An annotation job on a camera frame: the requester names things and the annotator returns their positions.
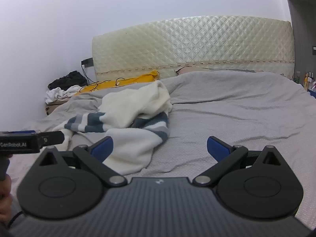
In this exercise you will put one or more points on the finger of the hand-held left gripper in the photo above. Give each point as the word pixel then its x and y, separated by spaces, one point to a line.
pixel 51 137

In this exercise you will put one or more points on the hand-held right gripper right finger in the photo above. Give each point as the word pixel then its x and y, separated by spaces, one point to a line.
pixel 217 148

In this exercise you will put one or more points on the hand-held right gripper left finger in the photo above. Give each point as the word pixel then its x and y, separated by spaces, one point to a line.
pixel 103 148

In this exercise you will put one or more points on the white striped sweater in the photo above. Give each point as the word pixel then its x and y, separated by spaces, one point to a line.
pixel 130 108

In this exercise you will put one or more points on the person's left hand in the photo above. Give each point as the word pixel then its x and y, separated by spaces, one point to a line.
pixel 5 195

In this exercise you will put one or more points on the wooden nightstand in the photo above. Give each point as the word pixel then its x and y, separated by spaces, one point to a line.
pixel 53 107

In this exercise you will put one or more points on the grey bed cover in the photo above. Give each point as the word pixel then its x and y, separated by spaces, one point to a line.
pixel 234 108

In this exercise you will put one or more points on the white crumpled cloth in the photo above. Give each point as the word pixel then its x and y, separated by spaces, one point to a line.
pixel 56 93

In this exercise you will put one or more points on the black cloth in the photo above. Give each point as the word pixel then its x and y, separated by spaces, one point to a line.
pixel 66 80

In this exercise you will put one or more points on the yellow cloth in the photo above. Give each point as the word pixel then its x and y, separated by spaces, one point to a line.
pixel 138 80

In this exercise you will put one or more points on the cream quilted headboard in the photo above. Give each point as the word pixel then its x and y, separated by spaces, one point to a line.
pixel 197 42

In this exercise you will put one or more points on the blue box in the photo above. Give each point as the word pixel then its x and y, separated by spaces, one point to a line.
pixel 312 93

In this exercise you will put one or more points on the yellow bottle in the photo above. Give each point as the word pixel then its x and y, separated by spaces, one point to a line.
pixel 306 81

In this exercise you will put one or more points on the grey wardrobe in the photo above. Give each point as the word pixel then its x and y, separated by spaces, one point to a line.
pixel 303 29

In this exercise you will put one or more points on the black wall charger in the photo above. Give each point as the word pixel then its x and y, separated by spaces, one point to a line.
pixel 87 62

